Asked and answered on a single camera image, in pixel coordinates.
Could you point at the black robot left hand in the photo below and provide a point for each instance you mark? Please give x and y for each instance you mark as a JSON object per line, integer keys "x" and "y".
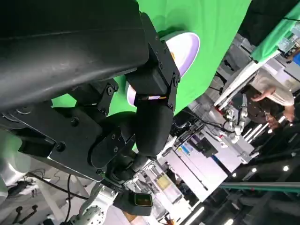
{"x": 70, "y": 58}

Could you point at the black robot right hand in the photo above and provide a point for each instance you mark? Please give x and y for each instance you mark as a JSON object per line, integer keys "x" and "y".
{"x": 124, "y": 173}

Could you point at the orange white toy bread roll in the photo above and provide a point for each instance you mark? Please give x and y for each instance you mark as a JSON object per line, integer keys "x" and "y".
{"x": 173, "y": 55}

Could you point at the white machine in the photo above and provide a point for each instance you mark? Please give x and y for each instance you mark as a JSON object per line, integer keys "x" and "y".
{"x": 206, "y": 168}

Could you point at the lilac plate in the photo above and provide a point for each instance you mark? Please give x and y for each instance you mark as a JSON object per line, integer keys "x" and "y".
{"x": 185, "y": 51}

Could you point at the green table cloth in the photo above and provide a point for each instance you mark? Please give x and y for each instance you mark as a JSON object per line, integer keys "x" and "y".
{"x": 218, "y": 35}

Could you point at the person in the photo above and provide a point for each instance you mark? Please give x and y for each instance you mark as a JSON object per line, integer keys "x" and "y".
{"x": 269, "y": 89}

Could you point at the green backdrop cloth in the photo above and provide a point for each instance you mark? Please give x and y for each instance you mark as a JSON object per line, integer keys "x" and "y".
{"x": 269, "y": 44}

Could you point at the black backdrop cloth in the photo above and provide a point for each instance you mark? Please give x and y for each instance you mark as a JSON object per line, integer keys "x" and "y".
{"x": 264, "y": 18}

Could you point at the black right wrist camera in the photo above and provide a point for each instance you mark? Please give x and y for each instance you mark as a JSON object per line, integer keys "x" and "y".
{"x": 136, "y": 202}

